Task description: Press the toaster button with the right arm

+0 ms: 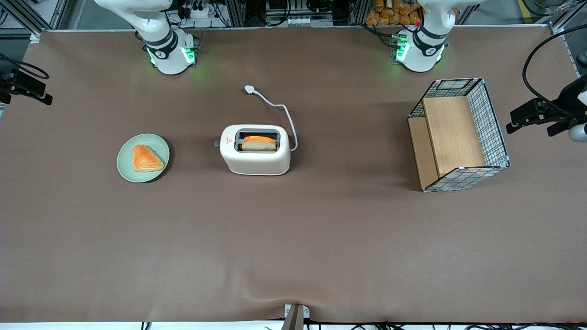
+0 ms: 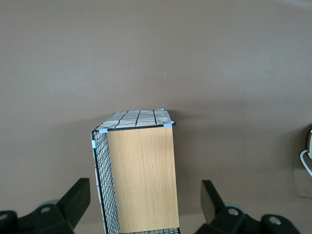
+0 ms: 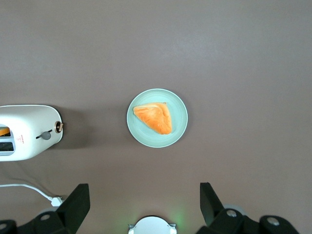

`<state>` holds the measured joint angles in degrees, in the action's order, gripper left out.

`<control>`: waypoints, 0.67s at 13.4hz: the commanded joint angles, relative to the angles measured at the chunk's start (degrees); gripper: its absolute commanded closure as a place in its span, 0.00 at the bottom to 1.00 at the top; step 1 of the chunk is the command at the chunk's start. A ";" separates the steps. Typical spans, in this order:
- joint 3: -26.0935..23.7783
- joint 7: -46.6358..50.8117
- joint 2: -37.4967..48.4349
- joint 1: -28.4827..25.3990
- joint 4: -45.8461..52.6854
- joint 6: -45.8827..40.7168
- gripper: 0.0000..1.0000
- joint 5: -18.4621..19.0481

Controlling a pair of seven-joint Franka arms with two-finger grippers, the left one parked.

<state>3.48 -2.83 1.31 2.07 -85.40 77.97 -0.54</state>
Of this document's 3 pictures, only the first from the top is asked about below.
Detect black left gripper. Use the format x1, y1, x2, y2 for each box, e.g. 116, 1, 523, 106
506, 75, 587, 137

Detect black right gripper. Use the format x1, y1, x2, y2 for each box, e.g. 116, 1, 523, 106
0, 60, 53, 105

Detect white two-slot toaster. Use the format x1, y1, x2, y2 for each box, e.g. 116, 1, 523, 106
219, 124, 291, 176

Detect pale green round plate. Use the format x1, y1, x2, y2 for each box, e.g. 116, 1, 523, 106
116, 133, 171, 183

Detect triangular orange pastry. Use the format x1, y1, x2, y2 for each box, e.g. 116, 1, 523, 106
132, 144, 165, 173

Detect pile of orange bread rolls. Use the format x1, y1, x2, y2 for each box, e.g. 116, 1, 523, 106
365, 0, 422, 26

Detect white power strip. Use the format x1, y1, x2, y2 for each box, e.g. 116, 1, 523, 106
179, 5, 217, 21

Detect orange-crust toast slice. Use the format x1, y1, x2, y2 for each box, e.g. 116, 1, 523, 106
242, 136, 277, 152

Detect brown table mat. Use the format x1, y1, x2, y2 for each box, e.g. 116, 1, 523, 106
0, 25, 587, 324

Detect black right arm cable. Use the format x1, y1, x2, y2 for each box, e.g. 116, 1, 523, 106
0, 53, 50, 81

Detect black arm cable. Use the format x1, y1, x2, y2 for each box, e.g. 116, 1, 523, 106
522, 24, 587, 116
0, 53, 50, 81

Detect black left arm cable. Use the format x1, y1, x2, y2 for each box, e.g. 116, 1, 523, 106
522, 24, 587, 116

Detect aluminium frame rail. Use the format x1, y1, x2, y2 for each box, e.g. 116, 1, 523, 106
548, 0, 587, 37
0, 0, 69, 39

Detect wire basket with wooden shelf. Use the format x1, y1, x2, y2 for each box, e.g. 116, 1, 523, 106
407, 77, 510, 193

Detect white toaster power cable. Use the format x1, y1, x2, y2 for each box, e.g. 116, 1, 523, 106
244, 85, 299, 152

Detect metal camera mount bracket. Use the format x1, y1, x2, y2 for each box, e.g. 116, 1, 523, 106
283, 303, 310, 330

